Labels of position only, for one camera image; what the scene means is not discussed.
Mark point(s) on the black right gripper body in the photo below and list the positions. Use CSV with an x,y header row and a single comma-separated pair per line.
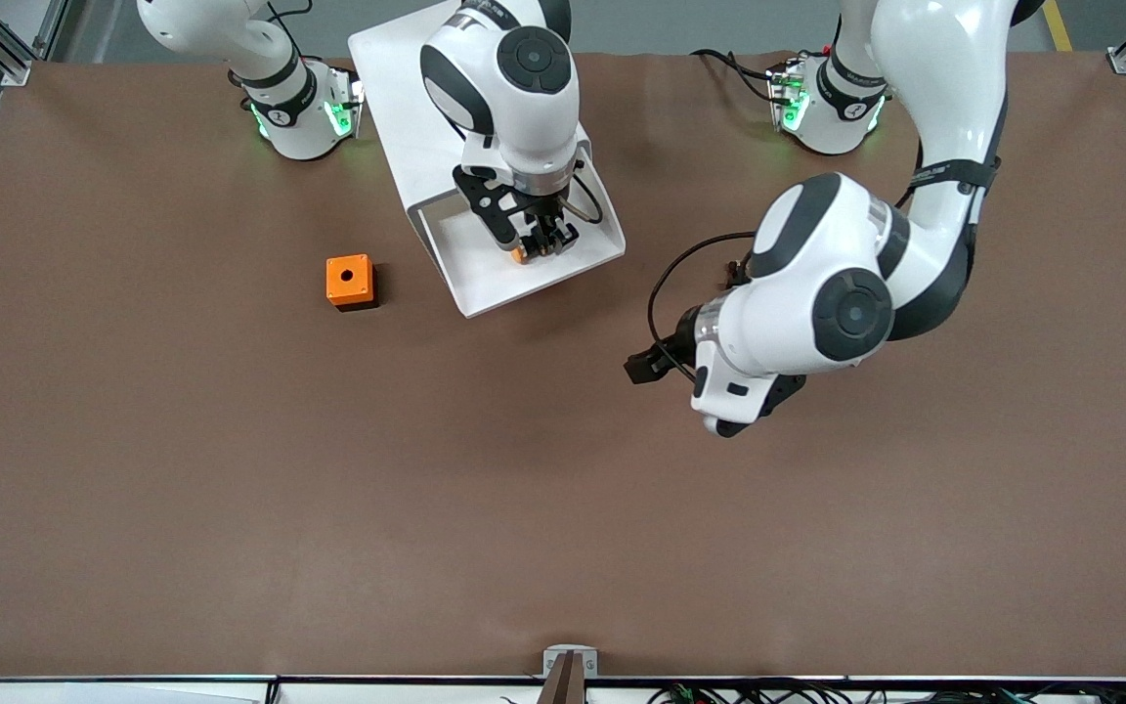
x,y
545,219

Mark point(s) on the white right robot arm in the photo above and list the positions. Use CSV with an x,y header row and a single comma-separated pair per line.
x,y
514,98

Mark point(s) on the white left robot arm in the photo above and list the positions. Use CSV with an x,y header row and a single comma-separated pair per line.
x,y
934,98

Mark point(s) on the orange box with hole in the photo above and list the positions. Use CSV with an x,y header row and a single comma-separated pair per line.
x,y
338,288

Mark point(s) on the grey metal mount bracket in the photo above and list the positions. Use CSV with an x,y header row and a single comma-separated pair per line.
x,y
553,660

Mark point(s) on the brown mount bar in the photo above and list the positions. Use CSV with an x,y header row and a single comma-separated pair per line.
x,y
565,684

